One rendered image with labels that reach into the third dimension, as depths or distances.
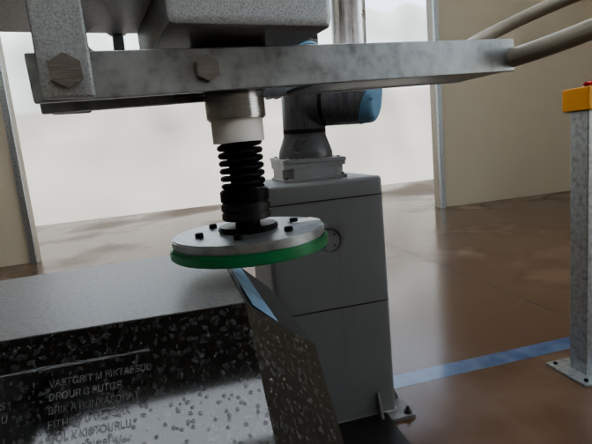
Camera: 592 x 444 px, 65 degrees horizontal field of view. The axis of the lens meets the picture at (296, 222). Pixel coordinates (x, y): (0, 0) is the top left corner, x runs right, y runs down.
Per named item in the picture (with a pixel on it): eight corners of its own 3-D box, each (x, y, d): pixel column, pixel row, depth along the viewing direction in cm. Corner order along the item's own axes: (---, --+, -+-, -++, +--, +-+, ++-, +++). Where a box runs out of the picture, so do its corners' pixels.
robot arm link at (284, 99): (292, 129, 175) (290, 80, 171) (336, 127, 168) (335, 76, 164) (275, 130, 161) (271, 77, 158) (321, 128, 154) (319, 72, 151)
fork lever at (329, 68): (30, 98, 45) (18, 44, 44) (44, 117, 62) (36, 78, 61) (534, 66, 72) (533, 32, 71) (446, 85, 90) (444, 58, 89)
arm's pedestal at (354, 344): (253, 381, 200) (230, 182, 186) (361, 358, 211) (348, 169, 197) (277, 451, 152) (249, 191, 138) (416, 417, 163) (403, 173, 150)
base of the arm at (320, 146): (270, 158, 171) (269, 130, 169) (317, 154, 179) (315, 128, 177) (292, 160, 154) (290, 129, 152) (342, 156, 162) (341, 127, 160)
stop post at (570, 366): (630, 377, 176) (638, 78, 158) (586, 388, 171) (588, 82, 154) (586, 355, 195) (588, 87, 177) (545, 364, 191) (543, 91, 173)
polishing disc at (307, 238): (189, 280, 52) (185, 250, 51) (159, 248, 72) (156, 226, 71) (358, 247, 61) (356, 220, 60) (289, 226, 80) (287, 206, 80)
